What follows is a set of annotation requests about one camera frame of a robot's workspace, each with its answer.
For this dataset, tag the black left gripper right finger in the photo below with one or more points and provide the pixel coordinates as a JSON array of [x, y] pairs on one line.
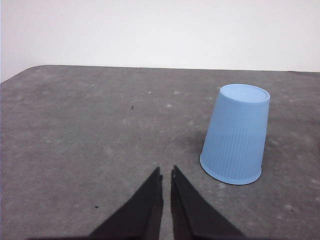
[[194, 218]]

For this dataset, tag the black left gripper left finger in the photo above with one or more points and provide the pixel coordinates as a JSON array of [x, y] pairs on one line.
[[140, 218]]

